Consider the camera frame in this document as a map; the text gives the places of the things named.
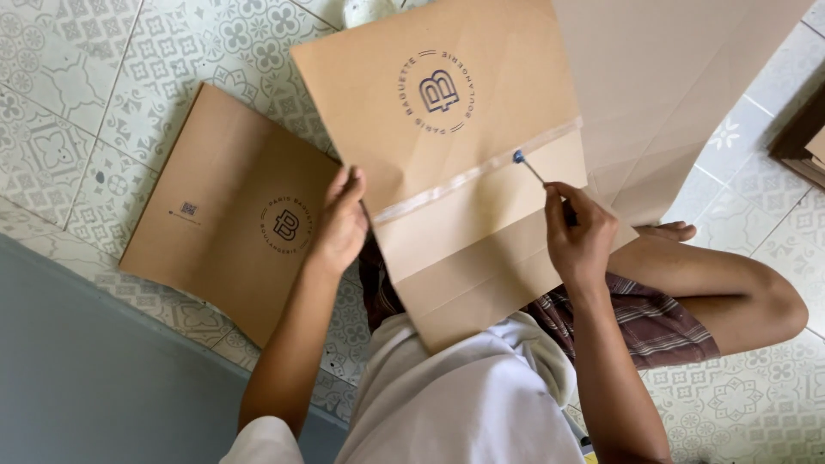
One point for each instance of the person's left hand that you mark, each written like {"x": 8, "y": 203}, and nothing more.
{"x": 338, "y": 229}

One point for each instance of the person's right hand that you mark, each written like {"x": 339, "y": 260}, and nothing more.
{"x": 580, "y": 242}

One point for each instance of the blue-tipped glue brush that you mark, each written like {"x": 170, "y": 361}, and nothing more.
{"x": 528, "y": 166}

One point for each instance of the brown paper bag with flap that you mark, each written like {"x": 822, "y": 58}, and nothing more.
{"x": 451, "y": 212}

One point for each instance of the person's bare foot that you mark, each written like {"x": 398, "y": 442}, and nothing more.
{"x": 670, "y": 231}

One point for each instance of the person's plaid shorts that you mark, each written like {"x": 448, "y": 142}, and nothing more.
{"x": 644, "y": 319}

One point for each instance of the stack of brown paper bags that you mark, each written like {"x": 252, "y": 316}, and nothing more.
{"x": 225, "y": 212}

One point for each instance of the person's bare leg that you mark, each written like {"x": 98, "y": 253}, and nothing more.
{"x": 722, "y": 290}

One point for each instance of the large plain brown paper sheet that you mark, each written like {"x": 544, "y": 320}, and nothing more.
{"x": 651, "y": 84}

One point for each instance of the person's white shirt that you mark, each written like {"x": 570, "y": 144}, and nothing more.
{"x": 464, "y": 399}

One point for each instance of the brown cardboard pile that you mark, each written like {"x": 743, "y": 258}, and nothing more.
{"x": 802, "y": 145}

